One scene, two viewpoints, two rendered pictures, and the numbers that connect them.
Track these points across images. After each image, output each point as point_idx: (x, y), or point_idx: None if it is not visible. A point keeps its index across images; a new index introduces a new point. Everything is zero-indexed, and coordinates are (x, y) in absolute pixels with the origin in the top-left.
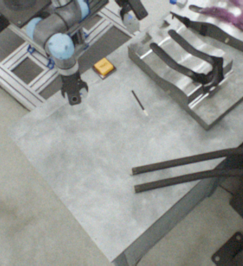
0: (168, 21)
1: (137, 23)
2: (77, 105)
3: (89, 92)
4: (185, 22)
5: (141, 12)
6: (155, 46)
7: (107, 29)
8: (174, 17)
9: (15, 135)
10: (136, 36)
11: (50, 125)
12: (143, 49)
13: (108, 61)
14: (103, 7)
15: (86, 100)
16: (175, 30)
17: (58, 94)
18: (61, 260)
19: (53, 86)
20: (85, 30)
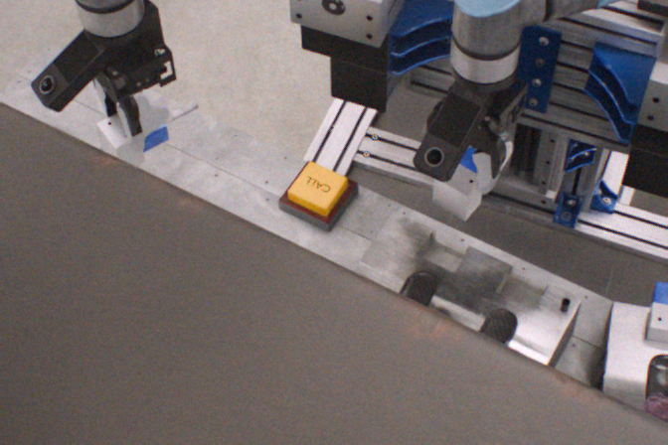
0: (544, 298)
1: (459, 193)
2: (103, 137)
3: (223, 188)
4: (596, 371)
5: (433, 152)
6: (426, 290)
7: (664, 256)
8: (572, 313)
9: (39, 70)
10: (483, 247)
11: (87, 134)
12: (396, 259)
13: (336, 191)
14: (601, 145)
15: (196, 190)
16: (515, 330)
17: (193, 118)
18: None
19: (394, 191)
20: (626, 198)
